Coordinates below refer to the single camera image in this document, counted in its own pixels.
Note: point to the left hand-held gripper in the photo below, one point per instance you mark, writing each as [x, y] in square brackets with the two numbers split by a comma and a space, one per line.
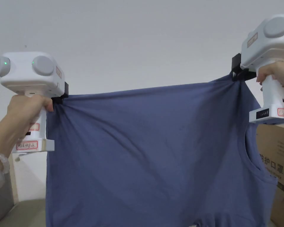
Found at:
[28, 73]

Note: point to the bed with beige sheet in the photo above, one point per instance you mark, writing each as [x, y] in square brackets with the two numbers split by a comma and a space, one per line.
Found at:
[26, 212]

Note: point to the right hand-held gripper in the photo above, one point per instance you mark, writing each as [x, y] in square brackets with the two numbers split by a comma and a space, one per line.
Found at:
[262, 45]

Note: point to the blue shirt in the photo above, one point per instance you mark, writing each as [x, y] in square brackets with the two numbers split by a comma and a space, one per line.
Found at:
[144, 153]

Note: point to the person's right hand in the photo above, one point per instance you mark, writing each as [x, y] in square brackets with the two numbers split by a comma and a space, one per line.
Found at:
[282, 73]

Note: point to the person's left hand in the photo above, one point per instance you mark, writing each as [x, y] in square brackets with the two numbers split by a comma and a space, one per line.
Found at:
[21, 113]

